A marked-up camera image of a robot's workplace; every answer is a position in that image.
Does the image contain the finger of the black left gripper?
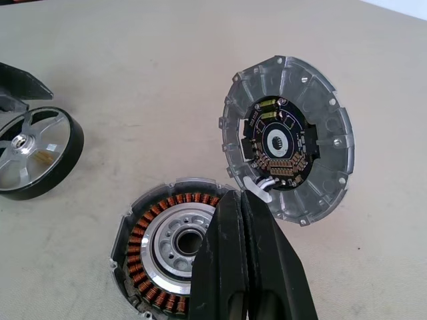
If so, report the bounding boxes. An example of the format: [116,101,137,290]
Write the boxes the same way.
[0,61,54,101]
[0,89,30,113]

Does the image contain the round silver lid circuit board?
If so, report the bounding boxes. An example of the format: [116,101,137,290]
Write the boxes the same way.
[218,55,356,229]

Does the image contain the round motor housing copper windings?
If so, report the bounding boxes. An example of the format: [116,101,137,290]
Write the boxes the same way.
[108,176,242,320]

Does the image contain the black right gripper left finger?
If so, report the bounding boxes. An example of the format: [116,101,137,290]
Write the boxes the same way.
[189,189,250,320]

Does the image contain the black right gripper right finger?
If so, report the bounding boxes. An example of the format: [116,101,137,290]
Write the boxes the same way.
[240,191,318,320]

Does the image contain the spoked silver rotor black rim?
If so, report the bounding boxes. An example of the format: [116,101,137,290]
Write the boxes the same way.
[0,105,85,202]

